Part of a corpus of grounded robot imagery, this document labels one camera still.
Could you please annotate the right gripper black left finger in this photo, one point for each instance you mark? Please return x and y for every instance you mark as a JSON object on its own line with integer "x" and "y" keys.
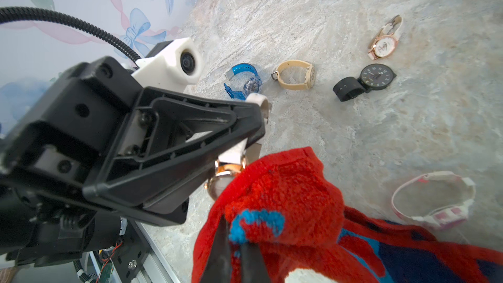
{"x": 219, "y": 267}

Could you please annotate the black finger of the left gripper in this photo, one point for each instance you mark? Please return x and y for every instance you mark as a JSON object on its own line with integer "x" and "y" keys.
{"x": 165, "y": 149}

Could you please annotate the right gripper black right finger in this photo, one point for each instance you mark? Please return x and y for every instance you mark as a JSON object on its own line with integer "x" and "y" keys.
{"x": 253, "y": 268}

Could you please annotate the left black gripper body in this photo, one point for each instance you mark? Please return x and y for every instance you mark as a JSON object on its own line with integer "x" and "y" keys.
{"x": 87, "y": 140}

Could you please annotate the red blue patterned cloth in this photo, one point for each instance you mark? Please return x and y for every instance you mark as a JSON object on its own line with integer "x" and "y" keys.
{"x": 283, "y": 203}

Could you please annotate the gold bracelet watch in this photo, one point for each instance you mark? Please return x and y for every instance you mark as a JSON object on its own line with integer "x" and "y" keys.
{"x": 230, "y": 164}

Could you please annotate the pink white watch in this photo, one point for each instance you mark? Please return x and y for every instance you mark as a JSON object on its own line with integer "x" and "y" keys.
{"x": 437, "y": 200}

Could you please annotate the small gold watch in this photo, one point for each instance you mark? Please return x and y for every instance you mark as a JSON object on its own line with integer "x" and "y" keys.
{"x": 386, "y": 40}

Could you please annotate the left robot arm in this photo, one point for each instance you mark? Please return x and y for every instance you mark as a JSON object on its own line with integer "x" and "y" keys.
{"x": 47, "y": 233}

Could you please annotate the black watch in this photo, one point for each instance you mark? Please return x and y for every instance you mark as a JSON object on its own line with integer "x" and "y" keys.
{"x": 373, "y": 77}

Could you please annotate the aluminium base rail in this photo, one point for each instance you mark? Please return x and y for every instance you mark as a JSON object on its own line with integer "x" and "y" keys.
{"x": 136, "y": 258}

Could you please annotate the blue strap watch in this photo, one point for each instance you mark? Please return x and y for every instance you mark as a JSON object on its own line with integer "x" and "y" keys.
{"x": 242, "y": 80}

